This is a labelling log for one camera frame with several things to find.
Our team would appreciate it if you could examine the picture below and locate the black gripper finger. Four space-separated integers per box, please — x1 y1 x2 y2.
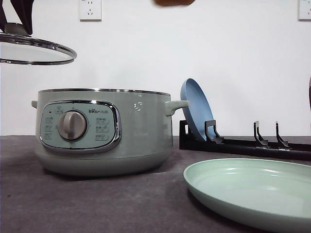
10 0 34 35
0 0 7 33

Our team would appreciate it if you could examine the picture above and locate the glass steamer lid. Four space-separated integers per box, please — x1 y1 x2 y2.
0 23 77 66

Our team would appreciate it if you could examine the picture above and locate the brown potato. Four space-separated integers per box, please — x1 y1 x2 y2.
154 0 195 7

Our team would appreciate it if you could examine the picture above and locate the green plate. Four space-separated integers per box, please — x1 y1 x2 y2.
183 158 311 232

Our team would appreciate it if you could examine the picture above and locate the green electric steamer pot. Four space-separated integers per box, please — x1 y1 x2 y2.
31 88 189 177

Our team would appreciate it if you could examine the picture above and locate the blue plate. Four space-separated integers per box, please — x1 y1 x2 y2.
180 78 215 140

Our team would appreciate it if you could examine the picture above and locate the black plate rack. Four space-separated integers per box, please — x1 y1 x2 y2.
179 120 311 161

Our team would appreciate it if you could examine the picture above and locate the white wall socket left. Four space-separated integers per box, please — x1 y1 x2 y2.
79 0 102 21

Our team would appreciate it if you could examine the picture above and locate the white wall socket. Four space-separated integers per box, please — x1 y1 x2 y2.
295 0 311 23
79 0 102 21

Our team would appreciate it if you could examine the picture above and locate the white wall socket right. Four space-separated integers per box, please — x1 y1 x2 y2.
295 0 311 23

